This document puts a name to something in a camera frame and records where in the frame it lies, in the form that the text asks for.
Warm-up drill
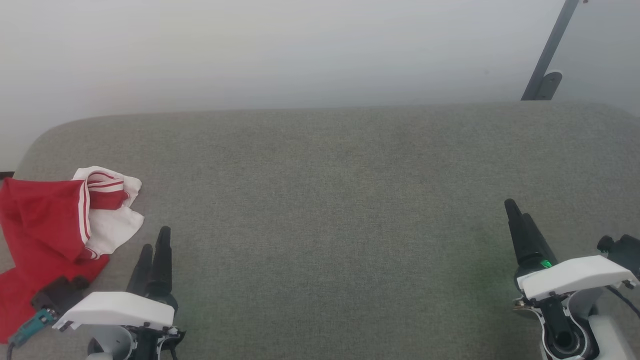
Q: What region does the red and white shirt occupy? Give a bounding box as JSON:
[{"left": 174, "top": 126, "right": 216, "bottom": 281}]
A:
[{"left": 0, "top": 166, "right": 146, "bottom": 345}]

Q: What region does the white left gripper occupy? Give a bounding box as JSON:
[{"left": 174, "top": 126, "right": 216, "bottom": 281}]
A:
[{"left": 52, "top": 226, "right": 186, "bottom": 360}]

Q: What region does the teal camera cable connector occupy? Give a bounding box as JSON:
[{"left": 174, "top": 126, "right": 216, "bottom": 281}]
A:
[{"left": 7, "top": 308, "right": 57, "bottom": 348}]

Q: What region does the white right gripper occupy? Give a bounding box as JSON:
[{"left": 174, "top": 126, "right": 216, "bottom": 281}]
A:
[{"left": 504, "top": 198, "right": 640, "bottom": 333}]

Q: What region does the dark grey metal stand pole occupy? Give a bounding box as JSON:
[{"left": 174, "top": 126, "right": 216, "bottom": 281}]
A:
[{"left": 521, "top": 0, "right": 582, "bottom": 101}]

